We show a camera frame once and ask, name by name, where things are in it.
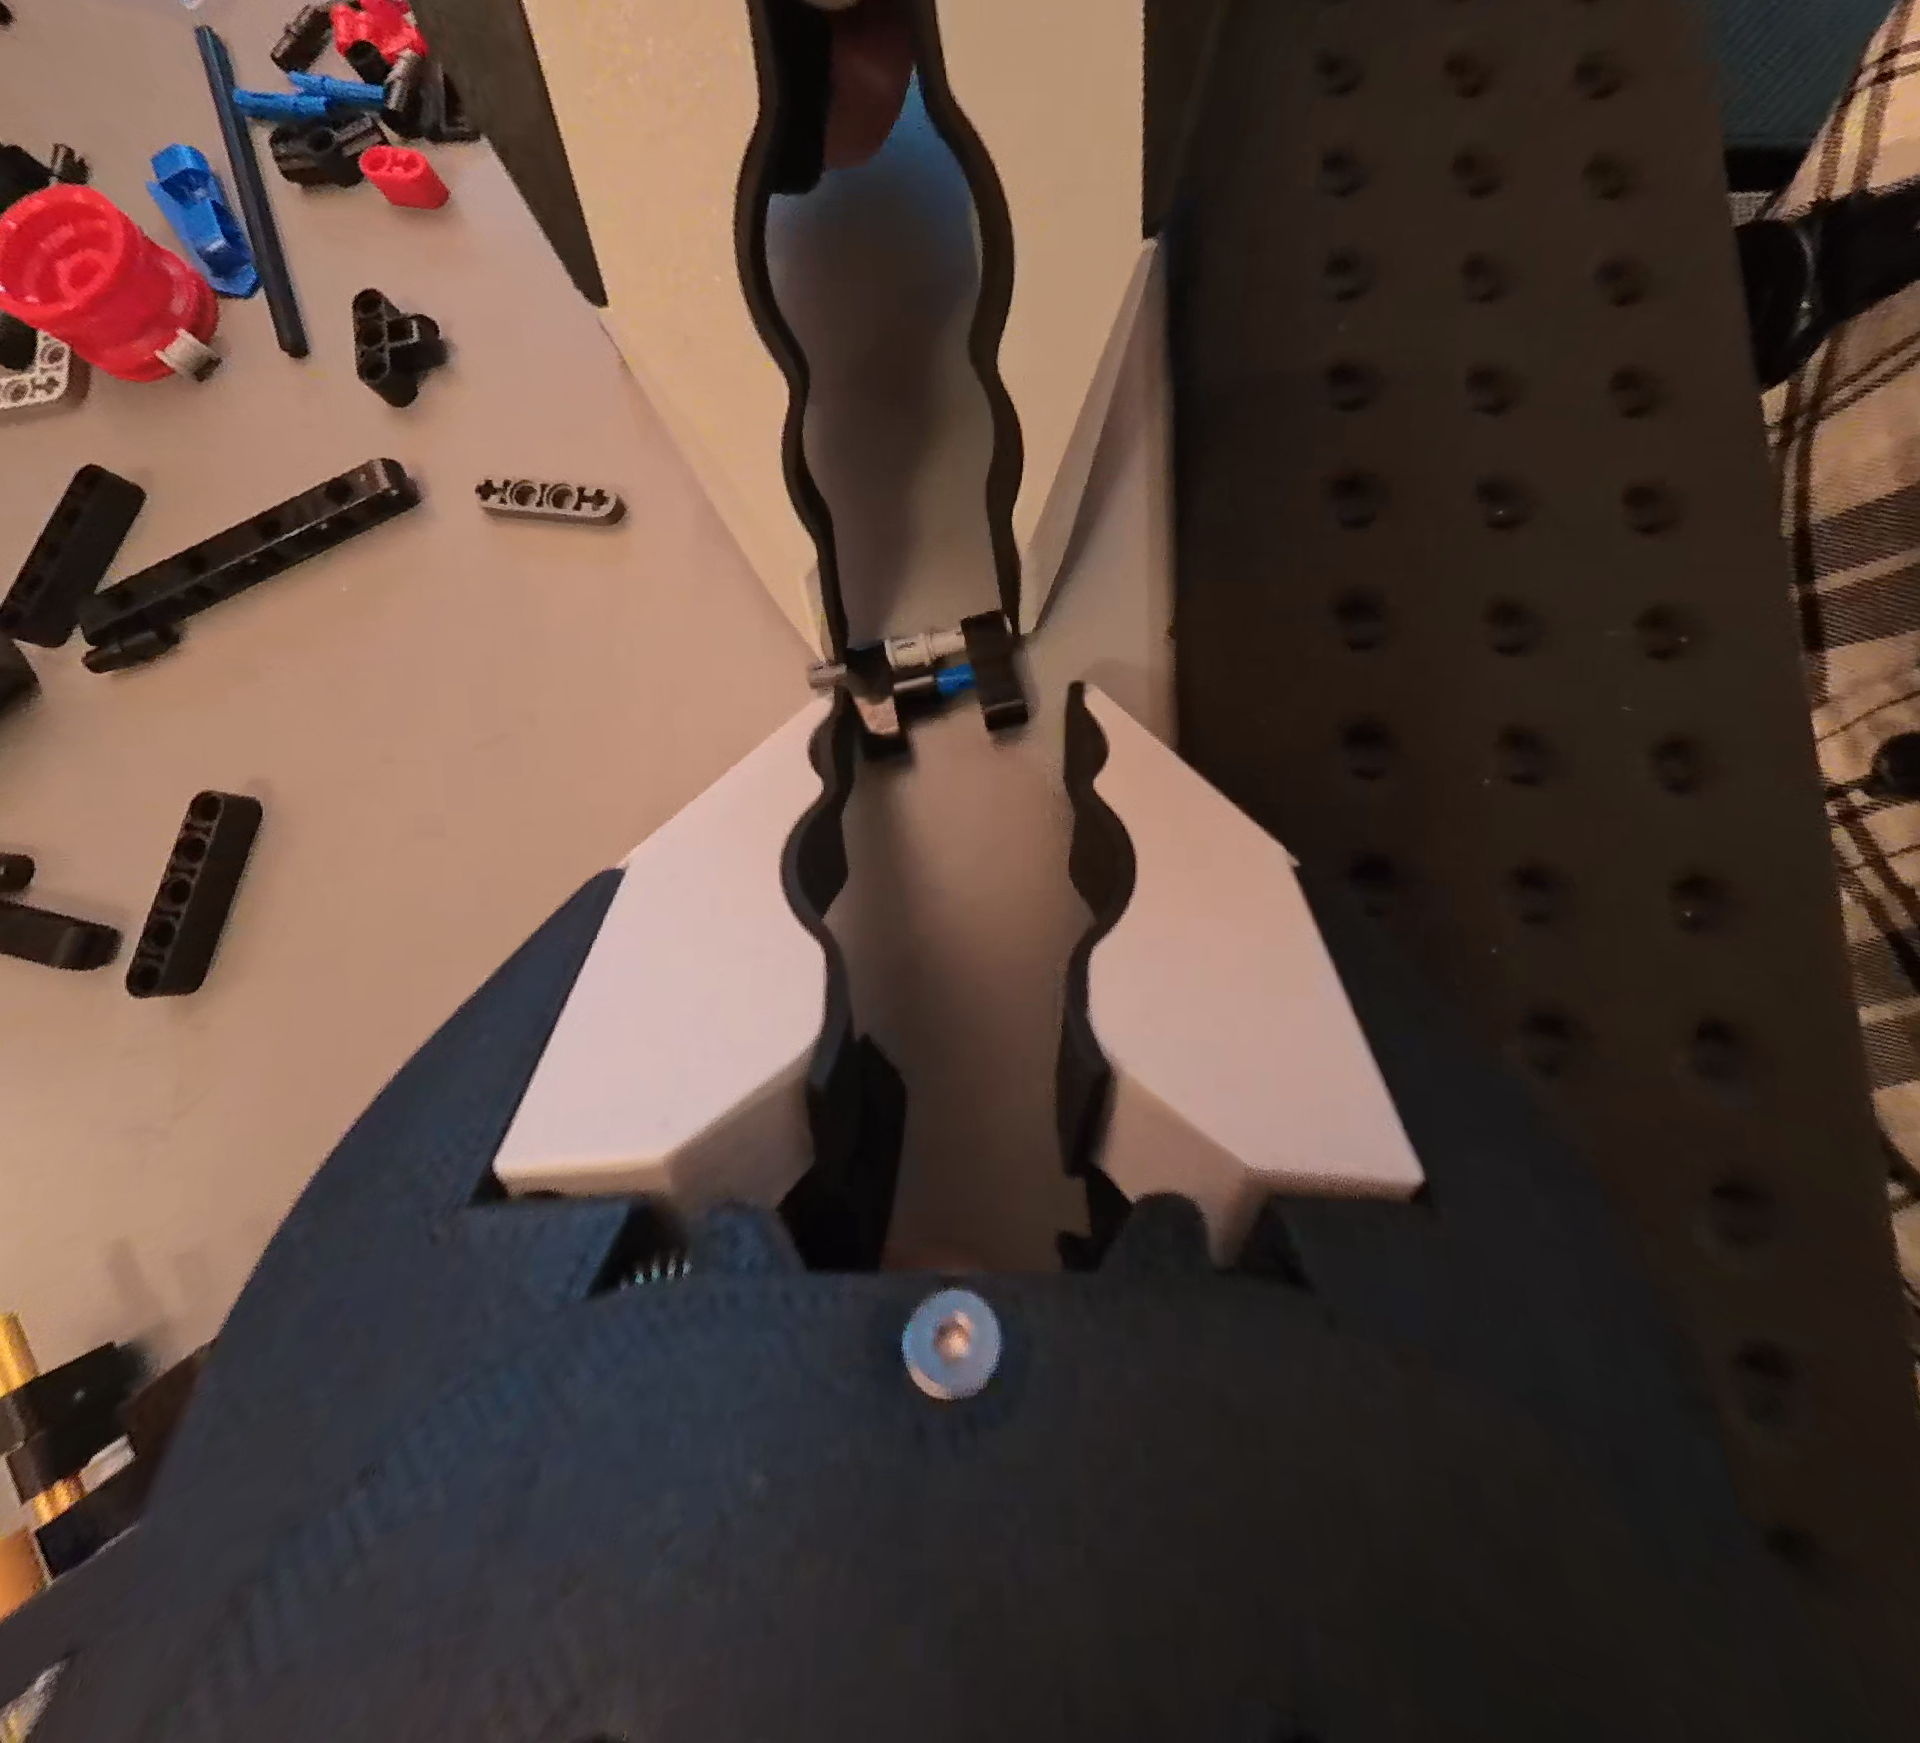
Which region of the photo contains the blue curved panel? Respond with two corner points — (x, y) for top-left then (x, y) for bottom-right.
(143, 143), (263, 301)

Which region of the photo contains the black strap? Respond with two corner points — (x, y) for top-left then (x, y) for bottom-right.
(1740, 185), (1920, 381)

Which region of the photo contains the black tee connector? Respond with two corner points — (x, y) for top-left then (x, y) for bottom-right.
(347, 289), (449, 411)

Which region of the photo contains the black flat plate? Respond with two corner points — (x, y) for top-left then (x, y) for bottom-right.
(0, 900), (126, 972)

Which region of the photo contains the red wheel rim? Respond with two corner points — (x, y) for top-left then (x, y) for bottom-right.
(0, 189), (223, 385)

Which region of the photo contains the black piece with yellow axle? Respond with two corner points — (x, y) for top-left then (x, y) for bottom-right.
(0, 1308), (143, 1618)

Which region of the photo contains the person's plaid shirt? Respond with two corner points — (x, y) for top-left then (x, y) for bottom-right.
(1753, 0), (1920, 1326)

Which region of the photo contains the black perforated panel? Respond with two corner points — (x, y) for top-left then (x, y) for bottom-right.
(1169, 0), (1920, 1743)

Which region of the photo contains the grey black long pin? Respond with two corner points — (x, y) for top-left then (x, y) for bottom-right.
(805, 630), (969, 696)

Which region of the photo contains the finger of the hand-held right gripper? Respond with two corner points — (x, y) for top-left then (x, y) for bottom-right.
(482, 0), (850, 658)
(926, 0), (1180, 642)

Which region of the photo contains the grey thin beam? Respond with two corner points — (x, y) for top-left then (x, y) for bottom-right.
(471, 477), (628, 527)

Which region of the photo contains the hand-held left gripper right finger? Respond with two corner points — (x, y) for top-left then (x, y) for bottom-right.
(1053, 682), (1427, 1268)

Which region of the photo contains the person's right hand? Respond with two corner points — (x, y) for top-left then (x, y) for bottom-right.
(823, 5), (917, 175)

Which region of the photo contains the long black axle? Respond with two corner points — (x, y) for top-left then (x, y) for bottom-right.
(194, 27), (312, 361)

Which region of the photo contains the black connector with blue pin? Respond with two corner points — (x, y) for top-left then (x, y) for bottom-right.
(922, 610), (1037, 736)

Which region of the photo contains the small brick assembly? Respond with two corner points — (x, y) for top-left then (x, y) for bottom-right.
(60, 1346), (219, 1580)

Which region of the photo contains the long black holed beam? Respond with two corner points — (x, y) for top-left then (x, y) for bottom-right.
(77, 459), (426, 676)

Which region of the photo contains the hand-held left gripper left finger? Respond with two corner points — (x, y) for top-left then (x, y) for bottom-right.
(492, 688), (909, 1272)

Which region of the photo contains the black five-hole beam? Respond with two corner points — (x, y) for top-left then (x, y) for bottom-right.
(124, 790), (266, 1000)

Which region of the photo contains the grey desk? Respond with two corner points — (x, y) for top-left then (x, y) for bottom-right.
(0, 0), (1187, 1626)

